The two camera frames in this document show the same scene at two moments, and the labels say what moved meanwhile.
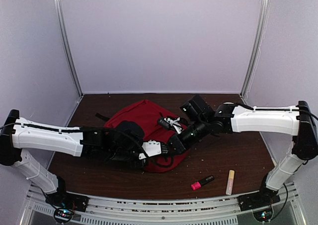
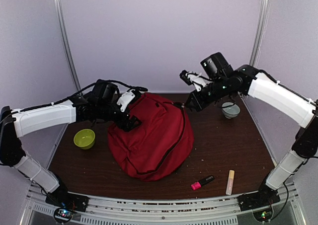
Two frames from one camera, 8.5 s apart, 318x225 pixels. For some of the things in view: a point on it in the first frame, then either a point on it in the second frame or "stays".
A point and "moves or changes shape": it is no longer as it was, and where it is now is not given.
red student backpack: [145, 114] moves or changes shape
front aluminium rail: [38, 210] stays
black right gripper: [177, 144] to [199, 105]
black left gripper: [141, 165] to [128, 126]
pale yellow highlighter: [230, 182] stays
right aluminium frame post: [266, 2] stays
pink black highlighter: [198, 185] stays
